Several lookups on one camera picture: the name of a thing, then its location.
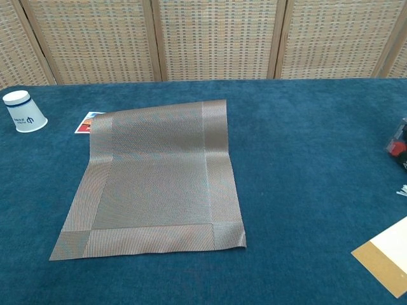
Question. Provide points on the grey woven placemat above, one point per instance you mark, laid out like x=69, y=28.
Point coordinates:
x=152, y=178

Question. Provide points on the blue felt table cover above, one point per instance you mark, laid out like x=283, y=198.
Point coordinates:
x=302, y=159

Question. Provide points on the bamboo folding screen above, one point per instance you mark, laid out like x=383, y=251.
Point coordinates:
x=216, y=38

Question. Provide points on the red palace postcard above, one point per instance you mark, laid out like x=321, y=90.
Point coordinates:
x=83, y=128

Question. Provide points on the white paper cup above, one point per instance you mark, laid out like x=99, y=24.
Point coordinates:
x=25, y=114

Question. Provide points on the red black object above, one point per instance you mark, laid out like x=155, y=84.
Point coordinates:
x=399, y=146

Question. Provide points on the white and brown card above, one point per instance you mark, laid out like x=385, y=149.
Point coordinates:
x=386, y=257

